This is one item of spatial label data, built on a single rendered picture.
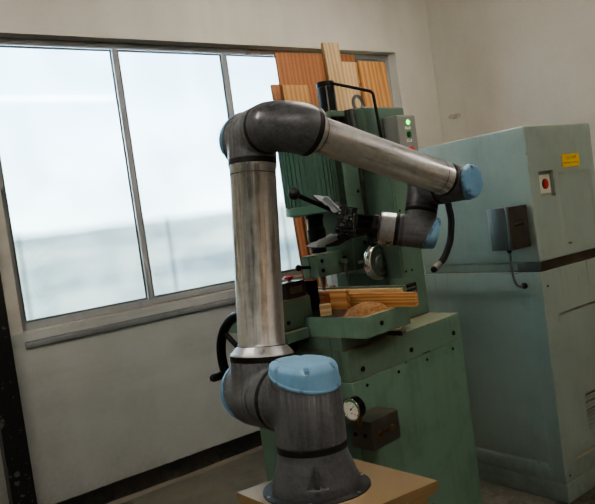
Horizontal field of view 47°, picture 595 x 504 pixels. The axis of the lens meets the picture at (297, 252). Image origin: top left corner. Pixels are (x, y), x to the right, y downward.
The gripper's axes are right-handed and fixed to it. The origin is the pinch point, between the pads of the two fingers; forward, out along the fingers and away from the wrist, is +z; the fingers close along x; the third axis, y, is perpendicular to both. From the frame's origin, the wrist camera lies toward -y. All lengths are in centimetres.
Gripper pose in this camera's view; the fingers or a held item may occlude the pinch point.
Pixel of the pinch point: (309, 221)
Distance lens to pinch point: 196.5
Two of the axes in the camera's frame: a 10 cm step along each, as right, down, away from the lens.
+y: -0.9, -2.3, -9.7
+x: -1.5, 9.6, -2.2
